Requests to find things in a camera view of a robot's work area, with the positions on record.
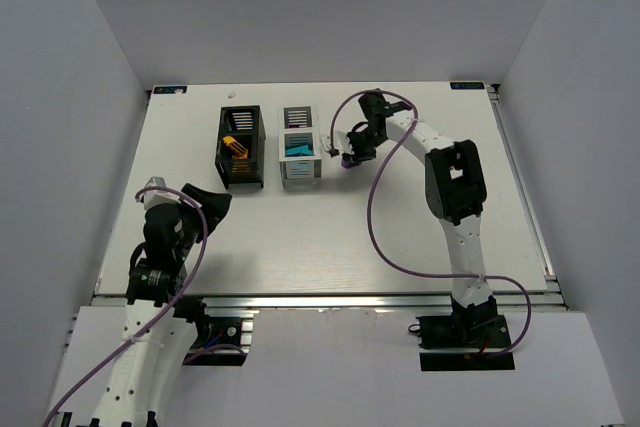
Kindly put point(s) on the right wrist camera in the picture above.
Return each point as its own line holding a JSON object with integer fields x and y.
{"x": 336, "y": 144}

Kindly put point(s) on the teal long lego brick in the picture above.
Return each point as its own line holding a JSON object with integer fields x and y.
{"x": 303, "y": 150}

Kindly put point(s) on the right blue corner label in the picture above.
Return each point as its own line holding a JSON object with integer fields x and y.
{"x": 466, "y": 85}

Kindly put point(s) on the blue corner label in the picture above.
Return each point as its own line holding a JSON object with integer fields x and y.
{"x": 466, "y": 85}
{"x": 169, "y": 90}

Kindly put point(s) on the white slotted container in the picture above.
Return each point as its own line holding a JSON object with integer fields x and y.
{"x": 298, "y": 124}

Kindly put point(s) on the black slotted container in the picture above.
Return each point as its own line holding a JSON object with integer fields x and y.
{"x": 246, "y": 124}

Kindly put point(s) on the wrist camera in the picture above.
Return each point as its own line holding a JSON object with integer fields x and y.
{"x": 336, "y": 144}
{"x": 155, "y": 194}

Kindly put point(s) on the left blue corner label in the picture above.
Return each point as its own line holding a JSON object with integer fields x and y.
{"x": 169, "y": 90}

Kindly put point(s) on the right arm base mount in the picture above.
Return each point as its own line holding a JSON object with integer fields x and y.
{"x": 445, "y": 347}

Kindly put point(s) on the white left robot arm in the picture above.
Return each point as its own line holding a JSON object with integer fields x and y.
{"x": 161, "y": 323}

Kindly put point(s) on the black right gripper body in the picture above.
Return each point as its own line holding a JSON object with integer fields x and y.
{"x": 358, "y": 148}

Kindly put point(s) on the aluminium table front rail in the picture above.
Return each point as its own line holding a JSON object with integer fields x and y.
{"x": 538, "y": 300}

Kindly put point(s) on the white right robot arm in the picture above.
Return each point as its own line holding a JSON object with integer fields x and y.
{"x": 455, "y": 192}

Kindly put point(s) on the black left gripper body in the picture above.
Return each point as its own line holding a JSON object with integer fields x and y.
{"x": 189, "y": 212}

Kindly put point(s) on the yellow L-shaped lego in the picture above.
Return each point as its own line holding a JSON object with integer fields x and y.
{"x": 233, "y": 149}

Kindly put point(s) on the yellow orange lego piece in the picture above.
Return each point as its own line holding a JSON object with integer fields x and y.
{"x": 241, "y": 169}

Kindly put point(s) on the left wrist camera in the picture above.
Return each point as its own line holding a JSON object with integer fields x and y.
{"x": 155, "y": 194}

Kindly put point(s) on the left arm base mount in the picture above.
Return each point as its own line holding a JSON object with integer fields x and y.
{"x": 222, "y": 340}

